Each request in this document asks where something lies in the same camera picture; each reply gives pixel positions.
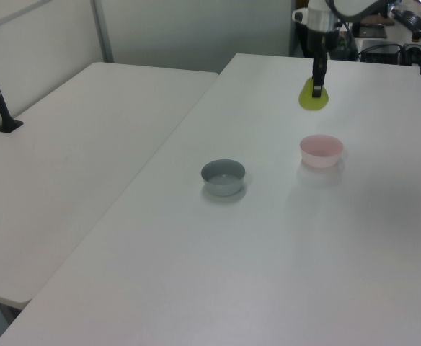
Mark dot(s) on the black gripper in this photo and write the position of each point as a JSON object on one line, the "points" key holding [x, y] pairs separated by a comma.
{"points": [[322, 41]]}

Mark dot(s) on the green pear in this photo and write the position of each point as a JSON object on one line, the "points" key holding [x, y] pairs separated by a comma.
{"points": [[306, 101]]}

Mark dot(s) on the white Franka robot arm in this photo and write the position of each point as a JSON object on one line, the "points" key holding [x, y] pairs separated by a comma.
{"points": [[318, 16]]}

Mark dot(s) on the pink bowl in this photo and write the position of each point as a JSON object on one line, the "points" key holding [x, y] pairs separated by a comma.
{"points": [[322, 156]]}

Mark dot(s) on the grey bowl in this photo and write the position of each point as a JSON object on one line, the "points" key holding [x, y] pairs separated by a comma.
{"points": [[223, 187]]}

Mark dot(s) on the black electronics box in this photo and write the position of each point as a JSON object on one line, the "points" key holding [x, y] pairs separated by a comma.
{"points": [[380, 52]]}

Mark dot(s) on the black keyboard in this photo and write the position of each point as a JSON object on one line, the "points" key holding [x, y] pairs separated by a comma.
{"points": [[410, 19]]}

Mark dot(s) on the white side table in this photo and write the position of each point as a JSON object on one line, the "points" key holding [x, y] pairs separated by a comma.
{"points": [[70, 151]]}

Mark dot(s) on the grey aluminium partition post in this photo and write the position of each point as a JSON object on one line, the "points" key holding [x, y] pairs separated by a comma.
{"points": [[103, 32]]}

